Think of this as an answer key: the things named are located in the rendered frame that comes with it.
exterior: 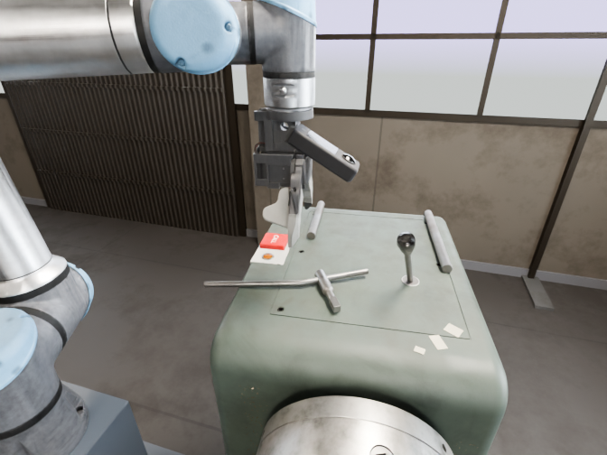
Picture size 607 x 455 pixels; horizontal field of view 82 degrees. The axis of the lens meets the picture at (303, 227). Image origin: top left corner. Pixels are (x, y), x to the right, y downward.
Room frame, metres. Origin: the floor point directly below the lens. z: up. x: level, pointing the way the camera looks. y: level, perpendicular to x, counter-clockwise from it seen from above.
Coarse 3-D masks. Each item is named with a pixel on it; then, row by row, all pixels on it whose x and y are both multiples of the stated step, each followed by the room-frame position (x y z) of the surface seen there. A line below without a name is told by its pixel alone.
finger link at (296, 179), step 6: (300, 168) 0.50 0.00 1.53; (294, 174) 0.50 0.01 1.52; (300, 174) 0.49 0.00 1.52; (294, 180) 0.49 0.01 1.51; (300, 180) 0.49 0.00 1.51; (294, 186) 0.48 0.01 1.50; (300, 186) 0.49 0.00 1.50; (294, 192) 0.48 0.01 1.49; (300, 192) 0.49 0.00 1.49; (294, 198) 0.48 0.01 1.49; (294, 204) 0.47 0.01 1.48; (294, 210) 0.47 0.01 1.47
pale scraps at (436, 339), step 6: (450, 324) 0.46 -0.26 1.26; (450, 330) 0.44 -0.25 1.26; (456, 330) 0.44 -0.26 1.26; (462, 330) 0.44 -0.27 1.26; (432, 336) 0.43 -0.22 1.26; (438, 336) 0.43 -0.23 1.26; (456, 336) 0.43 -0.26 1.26; (438, 342) 0.42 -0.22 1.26; (420, 348) 0.40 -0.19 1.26; (438, 348) 0.40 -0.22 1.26; (444, 348) 0.40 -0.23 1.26
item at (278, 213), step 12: (288, 192) 0.50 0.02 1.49; (276, 204) 0.49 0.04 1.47; (288, 204) 0.49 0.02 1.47; (300, 204) 0.49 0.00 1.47; (264, 216) 0.49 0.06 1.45; (276, 216) 0.48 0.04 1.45; (288, 216) 0.47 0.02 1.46; (300, 216) 0.49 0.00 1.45; (288, 228) 0.47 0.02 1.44; (288, 240) 0.47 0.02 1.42
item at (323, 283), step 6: (318, 270) 0.59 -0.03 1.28; (318, 276) 0.57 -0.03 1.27; (324, 276) 0.57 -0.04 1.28; (318, 282) 0.56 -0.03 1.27; (324, 282) 0.55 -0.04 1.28; (324, 288) 0.54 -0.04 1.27; (330, 288) 0.54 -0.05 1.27; (324, 294) 0.53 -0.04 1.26; (330, 294) 0.52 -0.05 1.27; (330, 300) 0.50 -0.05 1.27; (336, 300) 0.50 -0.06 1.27; (336, 306) 0.49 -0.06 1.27
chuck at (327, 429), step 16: (272, 432) 0.32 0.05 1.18; (288, 432) 0.30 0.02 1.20; (304, 432) 0.29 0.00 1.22; (320, 432) 0.28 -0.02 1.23; (336, 432) 0.28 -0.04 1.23; (352, 432) 0.28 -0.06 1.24; (368, 432) 0.28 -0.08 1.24; (384, 432) 0.28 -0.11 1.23; (400, 432) 0.28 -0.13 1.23; (272, 448) 0.29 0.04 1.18; (288, 448) 0.28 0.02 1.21; (304, 448) 0.27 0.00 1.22; (320, 448) 0.26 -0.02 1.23; (336, 448) 0.26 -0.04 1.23; (352, 448) 0.26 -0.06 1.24; (368, 448) 0.26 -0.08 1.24; (400, 448) 0.26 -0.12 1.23; (416, 448) 0.27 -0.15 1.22
